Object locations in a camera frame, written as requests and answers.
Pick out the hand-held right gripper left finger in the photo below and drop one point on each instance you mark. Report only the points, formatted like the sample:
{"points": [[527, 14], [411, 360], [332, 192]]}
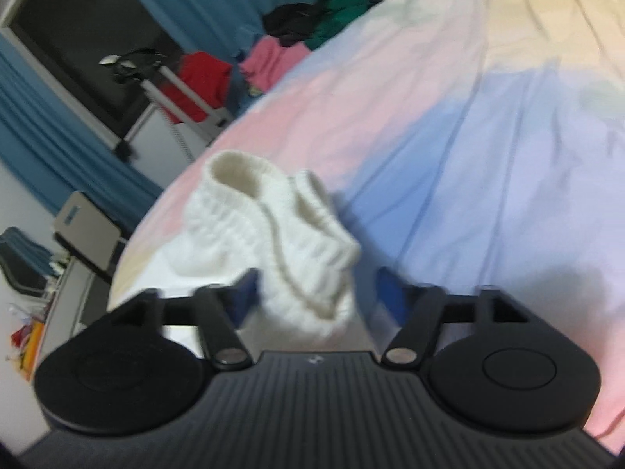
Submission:
{"points": [[219, 322]]}

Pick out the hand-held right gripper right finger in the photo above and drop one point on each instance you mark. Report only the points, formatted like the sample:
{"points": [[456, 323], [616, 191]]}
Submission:
{"points": [[415, 322]]}

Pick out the white pants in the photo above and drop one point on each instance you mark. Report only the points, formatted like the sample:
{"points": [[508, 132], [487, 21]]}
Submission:
{"points": [[293, 264]]}

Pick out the white dressing table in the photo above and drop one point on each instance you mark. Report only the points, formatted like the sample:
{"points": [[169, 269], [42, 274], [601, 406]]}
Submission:
{"points": [[73, 312]]}

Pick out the black and white chair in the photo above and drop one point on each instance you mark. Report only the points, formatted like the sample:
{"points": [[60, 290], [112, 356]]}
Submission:
{"points": [[88, 229]]}

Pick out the pastel rainbow bedsheet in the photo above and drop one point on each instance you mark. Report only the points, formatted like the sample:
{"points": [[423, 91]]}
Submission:
{"points": [[488, 156]]}

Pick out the orange box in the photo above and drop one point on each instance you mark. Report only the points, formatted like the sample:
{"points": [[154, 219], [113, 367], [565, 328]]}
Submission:
{"points": [[31, 356]]}

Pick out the wavy framed mirror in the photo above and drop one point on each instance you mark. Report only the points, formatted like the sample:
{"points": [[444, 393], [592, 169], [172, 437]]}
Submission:
{"points": [[19, 264]]}

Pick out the red garment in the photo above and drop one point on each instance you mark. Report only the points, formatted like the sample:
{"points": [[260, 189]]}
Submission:
{"points": [[200, 80]]}

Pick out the garment steamer stand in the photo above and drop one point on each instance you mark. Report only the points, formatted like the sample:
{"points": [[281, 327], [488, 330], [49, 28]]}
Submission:
{"points": [[156, 85]]}

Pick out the pink garment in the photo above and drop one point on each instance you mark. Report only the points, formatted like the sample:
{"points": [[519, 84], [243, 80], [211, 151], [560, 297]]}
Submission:
{"points": [[273, 61]]}

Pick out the black garment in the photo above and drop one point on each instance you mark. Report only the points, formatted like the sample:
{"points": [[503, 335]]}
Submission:
{"points": [[293, 17]]}

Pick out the green garment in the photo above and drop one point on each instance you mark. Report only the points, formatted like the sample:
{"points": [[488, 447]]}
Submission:
{"points": [[342, 10]]}

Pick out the dark window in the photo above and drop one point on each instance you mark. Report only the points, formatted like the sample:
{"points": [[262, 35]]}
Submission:
{"points": [[73, 34]]}

